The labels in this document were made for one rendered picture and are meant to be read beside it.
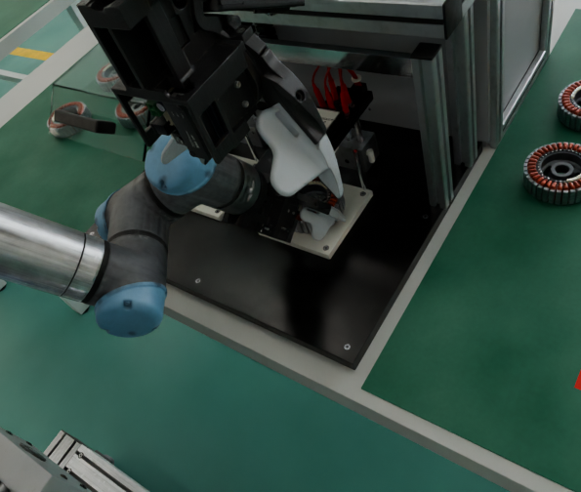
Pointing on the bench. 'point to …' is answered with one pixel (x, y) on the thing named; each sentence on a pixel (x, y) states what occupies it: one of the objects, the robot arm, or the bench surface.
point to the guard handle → (84, 122)
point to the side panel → (516, 57)
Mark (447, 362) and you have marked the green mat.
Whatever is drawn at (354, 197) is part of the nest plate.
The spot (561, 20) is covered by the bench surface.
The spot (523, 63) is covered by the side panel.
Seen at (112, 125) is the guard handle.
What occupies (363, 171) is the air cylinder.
